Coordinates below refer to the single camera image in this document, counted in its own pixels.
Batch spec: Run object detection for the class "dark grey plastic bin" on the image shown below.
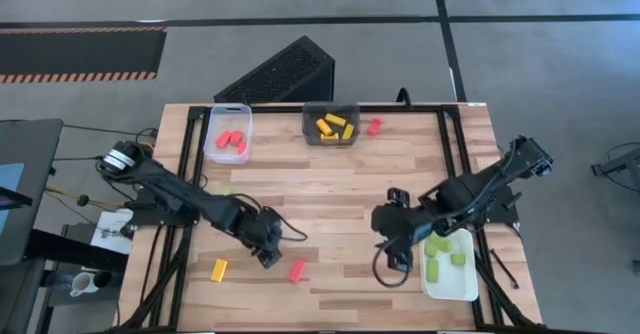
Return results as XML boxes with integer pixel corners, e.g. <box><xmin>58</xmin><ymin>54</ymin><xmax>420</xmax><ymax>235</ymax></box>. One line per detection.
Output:
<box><xmin>301</xmin><ymin>100</ymin><xmax>362</xmax><ymax>147</ymax></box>

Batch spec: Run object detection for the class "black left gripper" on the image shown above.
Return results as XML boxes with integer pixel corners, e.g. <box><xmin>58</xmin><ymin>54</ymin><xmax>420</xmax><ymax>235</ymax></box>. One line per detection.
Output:
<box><xmin>238</xmin><ymin>206</ymin><xmax>285</xmax><ymax>270</ymax></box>

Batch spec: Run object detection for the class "black hazard-striped floor mat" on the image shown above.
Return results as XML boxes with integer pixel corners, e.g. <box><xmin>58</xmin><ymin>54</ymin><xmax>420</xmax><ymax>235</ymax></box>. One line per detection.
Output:
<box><xmin>0</xmin><ymin>26</ymin><xmax>168</xmax><ymax>85</ymax></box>

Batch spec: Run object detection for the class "blue screen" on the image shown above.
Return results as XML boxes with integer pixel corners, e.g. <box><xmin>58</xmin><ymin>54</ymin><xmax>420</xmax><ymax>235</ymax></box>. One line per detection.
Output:
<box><xmin>0</xmin><ymin>162</ymin><xmax>34</xmax><ymax>235</ymax></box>

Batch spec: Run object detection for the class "black metal table frame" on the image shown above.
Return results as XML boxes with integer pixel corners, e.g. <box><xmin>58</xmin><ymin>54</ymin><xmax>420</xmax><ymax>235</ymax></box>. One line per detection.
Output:
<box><xmin>115</xmin><ymin>102</ymin><xmax>544</xmax><ymax>333</ymax></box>

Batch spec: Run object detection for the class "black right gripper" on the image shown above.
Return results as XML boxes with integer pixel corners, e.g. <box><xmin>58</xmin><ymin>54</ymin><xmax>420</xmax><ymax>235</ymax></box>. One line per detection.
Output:
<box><xmin>370</xmin><ymin>187</ymin><xmax>430</xmax><ymax>274</ymax></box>

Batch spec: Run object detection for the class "clear plastic bin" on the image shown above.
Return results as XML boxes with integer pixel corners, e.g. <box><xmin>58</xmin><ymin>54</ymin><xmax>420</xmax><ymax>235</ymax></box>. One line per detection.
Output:
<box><xmin>202</xmin><ymin>102</ymin><xmax>254</xmax><ymax>166</ymax></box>

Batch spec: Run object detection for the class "black side table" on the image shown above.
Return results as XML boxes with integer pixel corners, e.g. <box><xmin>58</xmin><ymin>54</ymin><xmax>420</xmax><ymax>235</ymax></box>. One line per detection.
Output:
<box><xmin>0</xmin><ymin>118</ymin><xmax>65</xmax><ymax>268</ymax></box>

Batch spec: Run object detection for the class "black cup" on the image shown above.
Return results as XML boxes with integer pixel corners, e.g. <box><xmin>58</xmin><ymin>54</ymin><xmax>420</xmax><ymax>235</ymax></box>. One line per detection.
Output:
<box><xmin>92</xmin><ymin>270</ymin><xmax>114</xmax><ymax>290</ymax></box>

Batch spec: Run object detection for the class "yellow and black cable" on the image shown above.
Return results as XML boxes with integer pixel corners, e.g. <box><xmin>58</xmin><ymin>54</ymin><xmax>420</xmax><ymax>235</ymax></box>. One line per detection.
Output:
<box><xmin>44</xmin><ymin>186</ymin><xmax>126</xmax><ymax>210</ymax></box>

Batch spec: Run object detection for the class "black perforated box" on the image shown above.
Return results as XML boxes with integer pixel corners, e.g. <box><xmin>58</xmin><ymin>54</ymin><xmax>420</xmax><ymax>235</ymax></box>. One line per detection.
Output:
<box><xmin>213</xmin><ymin>35</ymin><xmax>336</xmax><ymax>105</ymax></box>

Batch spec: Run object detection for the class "white mug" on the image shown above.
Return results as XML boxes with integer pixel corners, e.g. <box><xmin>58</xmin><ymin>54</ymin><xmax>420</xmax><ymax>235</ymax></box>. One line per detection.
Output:
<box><xmin>69</xmin><ymin>271</ymin><xmax>100</xmax><ymax>299</ymax></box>

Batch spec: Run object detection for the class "white plastic tray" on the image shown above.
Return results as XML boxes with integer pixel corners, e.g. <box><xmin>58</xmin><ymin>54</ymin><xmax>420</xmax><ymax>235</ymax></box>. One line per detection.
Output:
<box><xmin>418</xmin><ymin>226</ymin><xmax>480</xmax><ymax>303</ymax></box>

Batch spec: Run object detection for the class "black cable loop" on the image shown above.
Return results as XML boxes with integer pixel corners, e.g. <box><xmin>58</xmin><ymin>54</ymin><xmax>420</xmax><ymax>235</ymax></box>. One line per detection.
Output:
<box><xmin>395</xmin><ymin>87</ymin><xmax>414</xmax><ymax>110</ymax></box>

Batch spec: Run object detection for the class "white printed paper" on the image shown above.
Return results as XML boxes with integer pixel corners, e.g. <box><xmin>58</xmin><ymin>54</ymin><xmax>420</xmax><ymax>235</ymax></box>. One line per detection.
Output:
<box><xmin>90</xmin><ymin>207</ymin><xmax>134</xmax><ymax>256</ymax></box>

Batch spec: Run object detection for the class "black low furniture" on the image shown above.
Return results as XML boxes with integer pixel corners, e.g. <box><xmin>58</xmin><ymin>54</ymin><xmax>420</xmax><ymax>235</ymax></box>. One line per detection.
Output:
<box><xmin>23</xmin><ymin>226</ymin><xmax>130</xmax><ymax>275</ymax></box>

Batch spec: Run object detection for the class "thin black tool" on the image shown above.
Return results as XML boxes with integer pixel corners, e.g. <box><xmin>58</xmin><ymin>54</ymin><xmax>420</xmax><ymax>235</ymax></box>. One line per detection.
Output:
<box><xmin>490</xmin><ymin>246</ymin><xmax>520</xmax><ymax>290</ymax></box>

